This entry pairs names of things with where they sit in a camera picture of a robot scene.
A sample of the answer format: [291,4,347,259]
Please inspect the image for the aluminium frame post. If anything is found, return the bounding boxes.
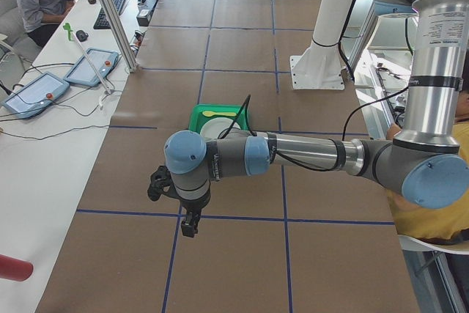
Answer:
[100,0,137,73]

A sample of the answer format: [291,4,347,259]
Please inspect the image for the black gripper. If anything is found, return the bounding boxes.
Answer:
[181,195,207,237]

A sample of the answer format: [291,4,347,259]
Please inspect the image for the far blue teach pendant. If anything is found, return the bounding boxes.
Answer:
[63,48,119,86]

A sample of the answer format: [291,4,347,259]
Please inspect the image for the black keyboard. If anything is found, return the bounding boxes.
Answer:
[92,0,129,31]

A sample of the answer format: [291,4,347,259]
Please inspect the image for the blue teach pendant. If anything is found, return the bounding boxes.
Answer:
[1,72,70,119]
[63,48,119,86]

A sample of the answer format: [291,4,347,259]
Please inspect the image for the near blue teach pendant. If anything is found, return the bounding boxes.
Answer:
[1,72,70,119]

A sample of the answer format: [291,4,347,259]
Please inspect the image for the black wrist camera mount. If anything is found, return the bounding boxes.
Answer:
[147,166,178,202]

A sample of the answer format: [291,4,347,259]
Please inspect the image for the white round plate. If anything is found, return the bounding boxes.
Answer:
[199,117,233,141]

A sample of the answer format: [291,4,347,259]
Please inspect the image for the black computer mouse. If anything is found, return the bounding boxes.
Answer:
[75,30,89,43]

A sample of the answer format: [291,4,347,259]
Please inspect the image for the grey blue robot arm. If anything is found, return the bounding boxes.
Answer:
[148,0,468,237]

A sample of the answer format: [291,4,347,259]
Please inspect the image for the green plastic clip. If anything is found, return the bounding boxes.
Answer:
[62,22,75,42]

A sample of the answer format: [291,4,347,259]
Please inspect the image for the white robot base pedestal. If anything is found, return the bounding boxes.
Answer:
[290,0,356,90]

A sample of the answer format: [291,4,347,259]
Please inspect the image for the person in yellow shirt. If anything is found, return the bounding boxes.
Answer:
[385,92,469,245]

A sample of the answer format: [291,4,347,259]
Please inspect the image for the white rod stand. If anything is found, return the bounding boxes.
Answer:
[74,32,114,95]

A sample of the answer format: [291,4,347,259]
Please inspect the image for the red cylinder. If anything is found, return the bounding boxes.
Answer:
[0,254,34,281]

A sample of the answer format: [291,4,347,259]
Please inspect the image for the black power strip box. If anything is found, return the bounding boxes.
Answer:
[136,0,158,27]

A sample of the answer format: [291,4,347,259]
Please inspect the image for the white chair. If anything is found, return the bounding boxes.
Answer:
[398,235,468,276]

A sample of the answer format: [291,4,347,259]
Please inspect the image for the green plastic tray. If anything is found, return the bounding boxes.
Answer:
[188,104,248,133]

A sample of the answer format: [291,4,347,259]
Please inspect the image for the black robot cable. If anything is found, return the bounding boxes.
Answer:
[215,0,418,173]

